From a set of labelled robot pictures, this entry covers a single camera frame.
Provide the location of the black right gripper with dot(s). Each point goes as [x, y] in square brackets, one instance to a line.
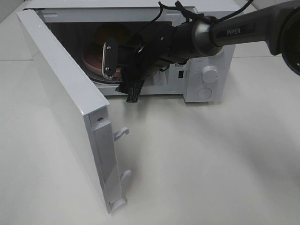
[138, 63]

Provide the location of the pink round plate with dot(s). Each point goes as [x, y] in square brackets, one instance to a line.
[92, 58]

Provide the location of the burger with sesame-free bun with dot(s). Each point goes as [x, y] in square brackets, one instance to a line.
[111, 30]

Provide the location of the white microwave door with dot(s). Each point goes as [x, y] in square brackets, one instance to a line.
[80, 108]

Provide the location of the round white door release button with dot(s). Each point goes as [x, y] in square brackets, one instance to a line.
[204, 93]

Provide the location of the white microwave knob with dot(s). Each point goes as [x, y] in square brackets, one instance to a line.
[209, 74]

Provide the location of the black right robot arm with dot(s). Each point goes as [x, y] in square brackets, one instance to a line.
[203, 36]

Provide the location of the glass microwave turntable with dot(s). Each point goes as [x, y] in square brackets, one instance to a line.
[100, 79]

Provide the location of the white microwave oven body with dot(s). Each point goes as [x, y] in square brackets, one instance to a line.
[74, 23]

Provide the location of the white warning label sticker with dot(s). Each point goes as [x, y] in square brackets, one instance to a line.
[179, 66]

